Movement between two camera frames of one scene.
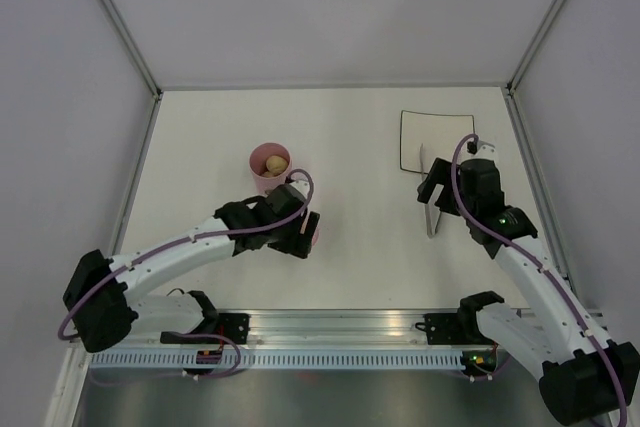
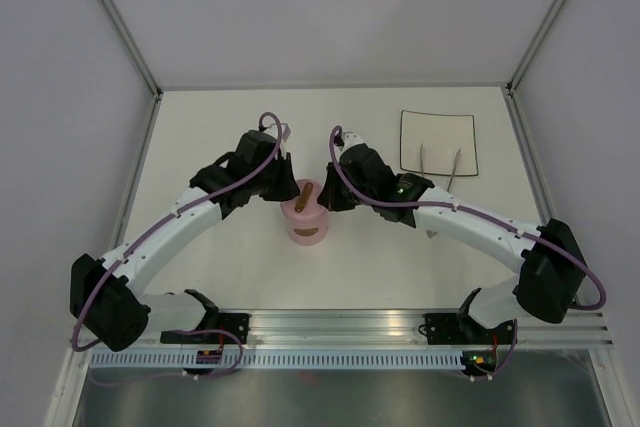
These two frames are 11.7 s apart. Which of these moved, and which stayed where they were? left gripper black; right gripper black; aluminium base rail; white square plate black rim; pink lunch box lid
Moved: left gripper black; right gripper black; pink lunch box lid
Stayed: aluminium base rail; white square plate black rim
